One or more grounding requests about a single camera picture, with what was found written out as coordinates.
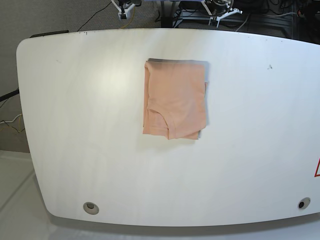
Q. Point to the peach orange T-shirt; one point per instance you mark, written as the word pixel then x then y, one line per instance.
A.
pixel 174 98

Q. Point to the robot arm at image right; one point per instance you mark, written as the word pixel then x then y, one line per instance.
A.
pixel 219 9

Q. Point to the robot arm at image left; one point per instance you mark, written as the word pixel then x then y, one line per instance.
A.
pixel 125 7

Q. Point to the black desk leg base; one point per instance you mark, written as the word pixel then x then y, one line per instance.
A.
pixel 167 11

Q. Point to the black strip behind table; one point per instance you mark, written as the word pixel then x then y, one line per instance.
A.
pixel 49 33

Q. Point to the black bar at left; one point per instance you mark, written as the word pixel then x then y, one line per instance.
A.
pixel 9 95

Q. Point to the left table cable grommet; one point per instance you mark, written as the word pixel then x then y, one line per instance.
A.
pixel 90 208

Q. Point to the table cable grommet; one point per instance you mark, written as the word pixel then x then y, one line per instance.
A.
pixel 90 208
pixel 304 203

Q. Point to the aluminium frame rail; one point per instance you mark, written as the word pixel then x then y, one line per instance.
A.
pixel 283 25

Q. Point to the right table cable grommet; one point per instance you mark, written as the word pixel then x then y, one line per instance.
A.
pixel 304 203

